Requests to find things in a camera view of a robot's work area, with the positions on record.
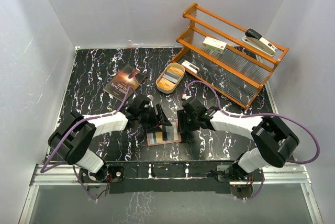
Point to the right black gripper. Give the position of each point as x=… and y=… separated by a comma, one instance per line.
x=183, y=126

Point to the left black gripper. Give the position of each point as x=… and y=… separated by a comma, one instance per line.
x=160, y=120

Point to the gold magnetic stripe card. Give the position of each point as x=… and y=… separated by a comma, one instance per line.
x=156, y=138

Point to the pink leather card holder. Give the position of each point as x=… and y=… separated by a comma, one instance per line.
x=170, y=135

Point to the beige oval card tray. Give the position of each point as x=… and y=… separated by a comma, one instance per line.
x=176, y=65

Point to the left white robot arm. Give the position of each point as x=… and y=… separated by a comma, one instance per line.
x=73, y=136

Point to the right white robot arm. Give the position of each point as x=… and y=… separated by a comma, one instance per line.
x=274, y=141

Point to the orange card in tray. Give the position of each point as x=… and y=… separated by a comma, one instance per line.
x=165, y=84

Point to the small white black device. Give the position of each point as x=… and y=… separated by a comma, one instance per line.
x=190, y=66

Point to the dark paperback book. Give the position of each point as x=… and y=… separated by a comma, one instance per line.
x=129, y=76

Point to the orange wooden shelf rack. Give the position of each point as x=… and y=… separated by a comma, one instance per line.
x=241, y=71

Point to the white staples box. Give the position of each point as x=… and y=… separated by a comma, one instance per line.
x=214, y=45

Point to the black beige stapler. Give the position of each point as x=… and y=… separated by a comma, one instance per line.
x=257, y=41

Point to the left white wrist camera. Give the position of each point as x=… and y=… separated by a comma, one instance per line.
x=150, y=97

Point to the black front mounting rail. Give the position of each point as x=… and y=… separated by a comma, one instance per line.
x=168, y=176

